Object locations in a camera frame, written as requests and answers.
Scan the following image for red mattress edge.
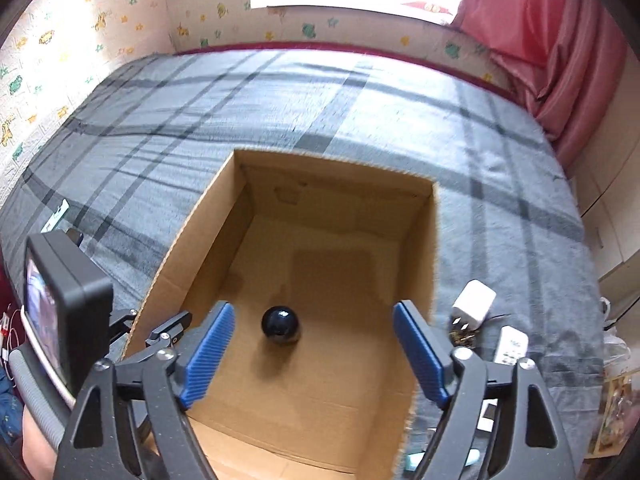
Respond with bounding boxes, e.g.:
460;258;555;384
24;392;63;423
175;42;516;96

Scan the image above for beige wardrobe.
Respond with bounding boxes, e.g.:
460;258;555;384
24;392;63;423
570;160;640;311

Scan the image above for dark glossy ball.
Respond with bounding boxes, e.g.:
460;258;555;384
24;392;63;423
261;305;302;347

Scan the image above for grey plaid blanket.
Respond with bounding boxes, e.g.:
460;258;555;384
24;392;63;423
0;50;603;480

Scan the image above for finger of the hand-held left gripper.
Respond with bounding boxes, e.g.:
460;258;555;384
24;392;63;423
107;309;138;348
145;311;193;356

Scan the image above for light blue tube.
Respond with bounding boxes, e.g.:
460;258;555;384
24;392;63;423
405;450;482;472

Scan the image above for blue patterned cloth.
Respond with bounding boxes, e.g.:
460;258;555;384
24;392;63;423
0;360;26;443

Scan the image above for brown cardboard box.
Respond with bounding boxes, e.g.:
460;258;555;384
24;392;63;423
120;149;440;476

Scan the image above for bronze keychain with blue fob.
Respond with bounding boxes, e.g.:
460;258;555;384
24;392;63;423
449;311;512;350

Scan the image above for white and teal card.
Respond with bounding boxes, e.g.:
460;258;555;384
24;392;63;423
42;199;70;233

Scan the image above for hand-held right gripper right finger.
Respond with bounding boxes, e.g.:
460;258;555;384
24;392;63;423
392;300;581;480

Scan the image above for white plastic bag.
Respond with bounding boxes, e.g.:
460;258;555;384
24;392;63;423
597;296;632;376

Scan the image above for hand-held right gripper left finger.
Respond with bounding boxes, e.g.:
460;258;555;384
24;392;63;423
52;301;236;480

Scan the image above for wooden shelf with clutter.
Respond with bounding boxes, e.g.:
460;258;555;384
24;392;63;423
590;375;635;456

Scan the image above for red window decoration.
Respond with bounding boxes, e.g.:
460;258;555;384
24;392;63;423
402;1;453;16

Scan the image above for white remote control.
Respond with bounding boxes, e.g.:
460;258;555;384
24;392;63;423
492;325;530;366

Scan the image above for pink curtain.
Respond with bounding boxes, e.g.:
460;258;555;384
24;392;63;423
452;0;628;166

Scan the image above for person's left forearm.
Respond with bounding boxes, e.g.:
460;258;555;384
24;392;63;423
22;405;58;478

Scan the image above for large white charger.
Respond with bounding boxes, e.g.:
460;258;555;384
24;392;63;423
450;280;496;333

